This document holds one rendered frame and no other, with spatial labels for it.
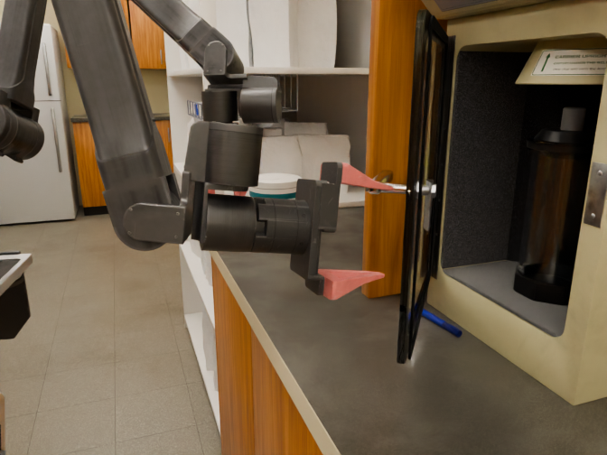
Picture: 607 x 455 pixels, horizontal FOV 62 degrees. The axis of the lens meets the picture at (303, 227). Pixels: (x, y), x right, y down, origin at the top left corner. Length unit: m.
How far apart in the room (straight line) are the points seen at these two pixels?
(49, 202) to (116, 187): 4.94
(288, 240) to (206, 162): 0.11
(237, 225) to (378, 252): 0.46
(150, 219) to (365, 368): 0.38
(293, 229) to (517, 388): 0.38
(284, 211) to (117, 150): 0.16
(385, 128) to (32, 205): 4.80
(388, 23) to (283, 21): 0.91
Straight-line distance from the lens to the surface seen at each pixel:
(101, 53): 0.51
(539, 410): 0.71
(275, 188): 1.21
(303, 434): 0.82
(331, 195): 0.51
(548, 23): 0.71
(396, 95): 0.88
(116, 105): 0.50
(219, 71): 0.84
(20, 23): 1.05
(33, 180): 5.40
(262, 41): 1.77
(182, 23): 0.91
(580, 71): 0.71
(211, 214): 0.49
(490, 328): 0.81
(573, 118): 0.78
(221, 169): 0.48
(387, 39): 0.87
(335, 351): 0.77
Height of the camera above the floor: 1.32
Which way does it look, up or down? 16 degrees down
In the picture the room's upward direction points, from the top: straight up
